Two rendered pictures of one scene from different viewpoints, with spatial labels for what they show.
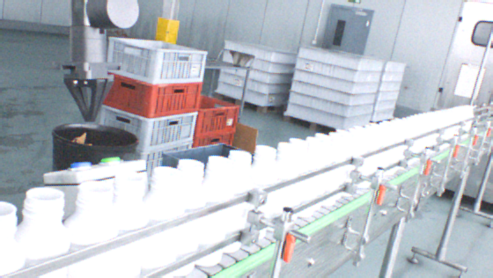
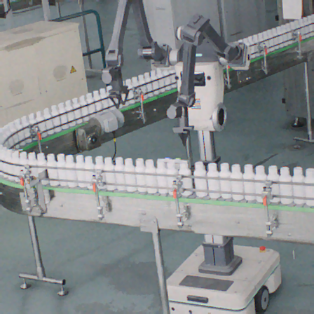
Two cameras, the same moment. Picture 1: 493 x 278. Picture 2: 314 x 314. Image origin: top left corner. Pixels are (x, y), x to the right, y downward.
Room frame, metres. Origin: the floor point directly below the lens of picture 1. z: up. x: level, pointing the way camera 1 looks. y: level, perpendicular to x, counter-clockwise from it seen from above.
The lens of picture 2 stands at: (0.57, -3.85, 2.53)
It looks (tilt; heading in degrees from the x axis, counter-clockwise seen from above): 18 degrees down; 91
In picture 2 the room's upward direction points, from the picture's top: 8 degrees counter-clockwise
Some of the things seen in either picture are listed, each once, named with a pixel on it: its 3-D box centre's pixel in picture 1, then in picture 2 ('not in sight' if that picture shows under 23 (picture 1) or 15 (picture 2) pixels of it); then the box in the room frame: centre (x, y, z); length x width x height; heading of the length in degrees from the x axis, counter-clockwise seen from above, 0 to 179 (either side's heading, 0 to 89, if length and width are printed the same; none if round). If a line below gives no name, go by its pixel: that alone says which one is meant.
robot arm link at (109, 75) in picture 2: not in sight; (111, 69); (0.51, 0.30, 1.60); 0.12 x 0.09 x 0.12; 60
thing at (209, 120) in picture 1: (199, 114); not in sight; (4.12, 0.40, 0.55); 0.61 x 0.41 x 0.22; 152
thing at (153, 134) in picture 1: (149, 123); not in sight; (3.46, 0.67, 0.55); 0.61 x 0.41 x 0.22; 156
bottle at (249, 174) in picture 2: (314, 171); (249, 182); (1.08, -0.17, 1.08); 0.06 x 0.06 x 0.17
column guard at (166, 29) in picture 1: (165, 44); not in sight; (10.99, 2.05, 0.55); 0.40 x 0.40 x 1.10; 59
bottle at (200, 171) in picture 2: (257, 192); (200, 179); (0.86, -0.04, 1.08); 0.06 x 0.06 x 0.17
